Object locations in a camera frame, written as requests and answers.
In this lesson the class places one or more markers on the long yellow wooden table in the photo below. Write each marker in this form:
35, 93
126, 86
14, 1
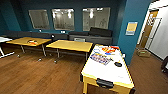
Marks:
68, 45
20, 41

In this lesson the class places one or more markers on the colourful game box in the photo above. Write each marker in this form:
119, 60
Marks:
100, 58

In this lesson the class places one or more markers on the yellow air hockey table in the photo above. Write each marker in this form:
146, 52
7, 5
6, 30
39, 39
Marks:
106, 73

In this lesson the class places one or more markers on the black air hockey striker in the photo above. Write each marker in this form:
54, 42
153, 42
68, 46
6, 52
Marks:
118, 63

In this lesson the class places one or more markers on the white pillar outlet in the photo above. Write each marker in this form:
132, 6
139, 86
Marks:
123, 55

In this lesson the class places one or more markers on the small orange flat object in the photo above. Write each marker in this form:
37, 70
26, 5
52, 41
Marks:
32, 42

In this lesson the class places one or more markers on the brown cardboard box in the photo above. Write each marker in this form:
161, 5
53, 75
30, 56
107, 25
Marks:
143, 53

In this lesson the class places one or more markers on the light wooden door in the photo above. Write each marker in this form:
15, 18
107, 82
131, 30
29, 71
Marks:
148, 30

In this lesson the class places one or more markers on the small white table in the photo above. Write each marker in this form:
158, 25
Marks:
4, 40

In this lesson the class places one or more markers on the white wall outlet strip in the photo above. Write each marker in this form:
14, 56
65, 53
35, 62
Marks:
62, 32

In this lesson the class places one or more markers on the glass wall window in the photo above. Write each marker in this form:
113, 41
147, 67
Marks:
63, 19
96, 19
39, 19

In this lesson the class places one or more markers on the yellow framed wall notice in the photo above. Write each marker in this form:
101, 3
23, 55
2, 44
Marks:
131, 28

